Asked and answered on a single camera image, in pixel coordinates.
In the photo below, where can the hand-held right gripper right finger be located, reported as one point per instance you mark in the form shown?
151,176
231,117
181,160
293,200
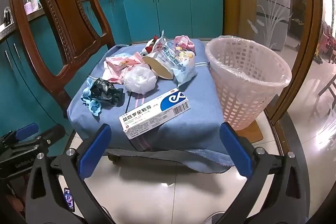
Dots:
236,153

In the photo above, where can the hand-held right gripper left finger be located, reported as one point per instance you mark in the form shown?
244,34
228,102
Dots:
95,151

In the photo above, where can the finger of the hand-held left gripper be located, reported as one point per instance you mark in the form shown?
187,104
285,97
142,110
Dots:
52,134
26,130

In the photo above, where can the pink plastic basket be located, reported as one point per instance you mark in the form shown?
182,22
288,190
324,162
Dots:
244,98

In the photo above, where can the black plastic bag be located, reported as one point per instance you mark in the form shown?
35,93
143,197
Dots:
105,91

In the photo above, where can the white and blue medicine box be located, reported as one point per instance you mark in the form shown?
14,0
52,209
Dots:
155,116

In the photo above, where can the white plastic bag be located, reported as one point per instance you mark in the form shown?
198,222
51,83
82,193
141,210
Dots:
139,79

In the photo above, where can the clear snack bag blue print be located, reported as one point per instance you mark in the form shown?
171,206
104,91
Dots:
185,70

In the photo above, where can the clear plastic bin liner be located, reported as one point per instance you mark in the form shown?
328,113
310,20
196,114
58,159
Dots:
231,56

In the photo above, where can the striped white paper cup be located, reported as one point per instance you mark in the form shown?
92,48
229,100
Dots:
160,69

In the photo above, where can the red paper carton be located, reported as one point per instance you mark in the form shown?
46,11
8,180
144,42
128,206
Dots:
148,47

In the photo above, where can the pink plastic bag blue logo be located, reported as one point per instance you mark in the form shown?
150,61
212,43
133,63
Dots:
183,41

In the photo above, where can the smartphone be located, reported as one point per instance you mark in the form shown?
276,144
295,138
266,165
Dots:
69,199

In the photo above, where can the blue striped blanket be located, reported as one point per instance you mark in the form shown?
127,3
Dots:
162,142

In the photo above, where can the dark wooden stool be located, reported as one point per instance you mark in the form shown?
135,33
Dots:
328,90

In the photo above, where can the metal faucet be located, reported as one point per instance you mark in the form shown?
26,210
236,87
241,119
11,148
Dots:
8,15

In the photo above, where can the carved wooden chair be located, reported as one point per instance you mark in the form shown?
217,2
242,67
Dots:
56,16

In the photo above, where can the pink plastic bottle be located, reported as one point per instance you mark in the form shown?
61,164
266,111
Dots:
28,8

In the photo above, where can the etched glass sliding door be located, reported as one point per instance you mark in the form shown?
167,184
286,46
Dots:
273,3

